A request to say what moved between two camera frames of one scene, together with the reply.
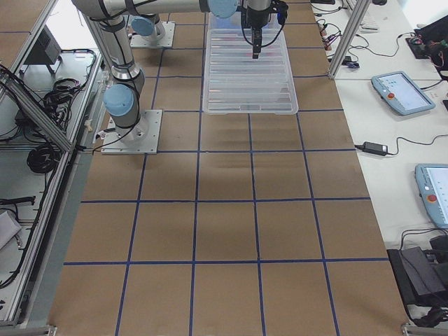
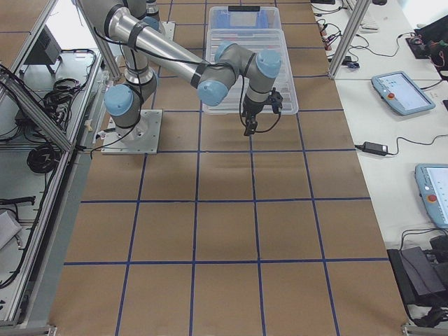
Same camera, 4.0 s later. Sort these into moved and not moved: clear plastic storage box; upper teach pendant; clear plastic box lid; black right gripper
Moved: black right gripper
Not moved: clear plastic box lid; clear plastic storage box; upper teach pendant
